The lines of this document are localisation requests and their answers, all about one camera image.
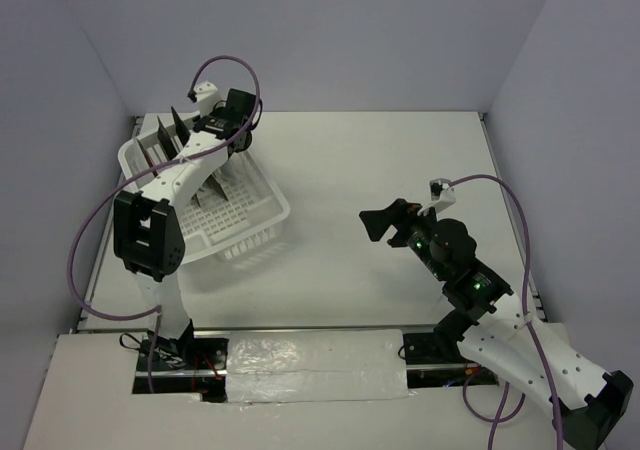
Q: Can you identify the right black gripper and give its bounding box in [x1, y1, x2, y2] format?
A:
[358, 197, 449, 281]

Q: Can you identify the large red teal floral plate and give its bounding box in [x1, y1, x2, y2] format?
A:
[133, 137, 158, 178]

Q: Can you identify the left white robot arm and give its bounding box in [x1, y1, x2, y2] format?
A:
[114, 89, 263, 369]

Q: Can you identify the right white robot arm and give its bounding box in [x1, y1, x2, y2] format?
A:
[359, 199, 633, 449]

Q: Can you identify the white plastic dish rack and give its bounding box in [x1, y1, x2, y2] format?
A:
[118, 113, 290, 265]

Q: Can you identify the black square plate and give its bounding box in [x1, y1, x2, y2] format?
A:
[171, 107, 191, 147]
[156, 117, 180, 161]

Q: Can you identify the white foam front board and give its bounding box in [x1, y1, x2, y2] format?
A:
[19, 325, 616, 450]

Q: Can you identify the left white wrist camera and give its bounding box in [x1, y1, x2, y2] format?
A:
[187, 80, 223, 117]

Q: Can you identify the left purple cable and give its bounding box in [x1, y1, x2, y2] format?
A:
[67, 56, 263, 391]

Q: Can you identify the metal base rail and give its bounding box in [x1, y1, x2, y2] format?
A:
[74, 322, 501, 396]

